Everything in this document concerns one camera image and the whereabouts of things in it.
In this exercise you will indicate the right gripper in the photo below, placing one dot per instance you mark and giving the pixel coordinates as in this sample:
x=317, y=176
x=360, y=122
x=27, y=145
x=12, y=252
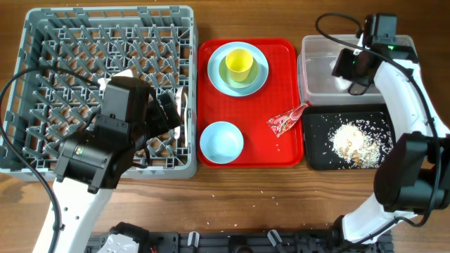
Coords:
x=340, y=68

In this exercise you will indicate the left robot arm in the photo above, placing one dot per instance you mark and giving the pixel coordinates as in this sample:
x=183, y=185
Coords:
x=91, y=163

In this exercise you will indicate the black waste tray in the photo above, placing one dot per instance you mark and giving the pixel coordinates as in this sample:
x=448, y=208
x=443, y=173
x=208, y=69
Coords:
x=317, y=121

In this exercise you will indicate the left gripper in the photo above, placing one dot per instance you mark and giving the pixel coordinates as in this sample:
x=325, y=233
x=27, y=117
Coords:
x=159, y=125

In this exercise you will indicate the red snack wrapper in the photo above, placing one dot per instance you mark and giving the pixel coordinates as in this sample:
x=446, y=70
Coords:
x=285, y=121

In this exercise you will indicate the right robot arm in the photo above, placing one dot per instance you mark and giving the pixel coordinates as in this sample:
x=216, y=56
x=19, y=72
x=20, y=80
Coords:
x=413, y=180

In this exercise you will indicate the clear plastic waste bin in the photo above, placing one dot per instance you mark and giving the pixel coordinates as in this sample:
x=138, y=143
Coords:
x=317, y=84

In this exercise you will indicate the white napkin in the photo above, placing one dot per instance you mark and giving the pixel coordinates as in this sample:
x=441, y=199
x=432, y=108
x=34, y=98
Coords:
x=340, y=83

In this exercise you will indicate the yellow plastic cup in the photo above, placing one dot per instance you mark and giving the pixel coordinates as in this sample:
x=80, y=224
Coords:
x=239, y=61

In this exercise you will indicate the white plastic fork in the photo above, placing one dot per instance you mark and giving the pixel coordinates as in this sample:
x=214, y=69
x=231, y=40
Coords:
x=178, y=95

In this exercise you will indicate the light blue bowl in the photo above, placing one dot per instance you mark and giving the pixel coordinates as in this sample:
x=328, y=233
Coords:
x=221, y=142

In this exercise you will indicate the light blue plate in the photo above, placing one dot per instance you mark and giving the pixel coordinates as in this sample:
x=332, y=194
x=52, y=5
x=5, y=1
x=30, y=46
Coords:
x=221, y=52

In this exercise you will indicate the white plastic spoon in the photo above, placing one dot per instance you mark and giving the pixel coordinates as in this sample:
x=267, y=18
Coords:
x=185, y=96

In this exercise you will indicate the rice food scraps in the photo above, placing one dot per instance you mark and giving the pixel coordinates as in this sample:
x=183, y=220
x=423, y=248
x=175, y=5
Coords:
x=359, y=144

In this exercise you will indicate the light green small bowl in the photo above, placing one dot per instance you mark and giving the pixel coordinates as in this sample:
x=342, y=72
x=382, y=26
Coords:
x=226, y=77

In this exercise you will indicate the red plastic serving tray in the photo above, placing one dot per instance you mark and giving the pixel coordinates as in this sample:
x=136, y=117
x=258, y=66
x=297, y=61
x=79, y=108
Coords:
x=279, y=94

